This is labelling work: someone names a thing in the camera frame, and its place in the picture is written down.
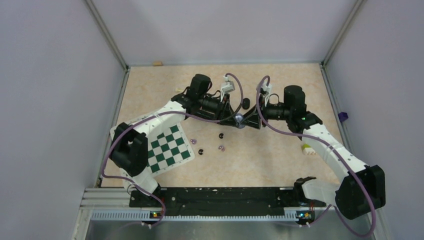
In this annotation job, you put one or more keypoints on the green white chessboard mat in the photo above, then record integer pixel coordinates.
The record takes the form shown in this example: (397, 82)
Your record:
(165, 150)

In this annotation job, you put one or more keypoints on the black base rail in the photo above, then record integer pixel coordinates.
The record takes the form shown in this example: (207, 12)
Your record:
(224, 203)

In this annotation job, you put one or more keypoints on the purple small object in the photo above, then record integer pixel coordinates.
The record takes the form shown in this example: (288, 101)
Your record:
(342, 116)

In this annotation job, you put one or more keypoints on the black earbud case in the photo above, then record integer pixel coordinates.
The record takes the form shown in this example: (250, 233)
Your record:
(246, 103)

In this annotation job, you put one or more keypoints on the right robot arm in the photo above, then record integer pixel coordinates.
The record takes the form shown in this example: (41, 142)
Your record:
(361, 187)

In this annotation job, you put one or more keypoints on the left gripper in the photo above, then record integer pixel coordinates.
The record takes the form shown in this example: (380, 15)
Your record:
(230, 121)

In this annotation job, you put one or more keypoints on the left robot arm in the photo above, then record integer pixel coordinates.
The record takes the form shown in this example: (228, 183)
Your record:
(182, 106)

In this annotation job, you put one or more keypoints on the cork stopper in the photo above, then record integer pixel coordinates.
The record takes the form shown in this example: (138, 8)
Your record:
(157, 64)

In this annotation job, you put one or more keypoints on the lavender earbud charging case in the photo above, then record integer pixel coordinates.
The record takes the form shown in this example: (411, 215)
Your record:
(239, 119)

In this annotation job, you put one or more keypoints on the green white toy brick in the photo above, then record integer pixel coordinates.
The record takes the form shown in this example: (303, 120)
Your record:
(307, 150)

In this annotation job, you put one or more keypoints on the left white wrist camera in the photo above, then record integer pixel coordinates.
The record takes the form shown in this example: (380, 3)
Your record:
(227, 86)

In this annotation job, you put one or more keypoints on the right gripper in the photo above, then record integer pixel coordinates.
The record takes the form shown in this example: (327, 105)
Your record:
(252, 119)

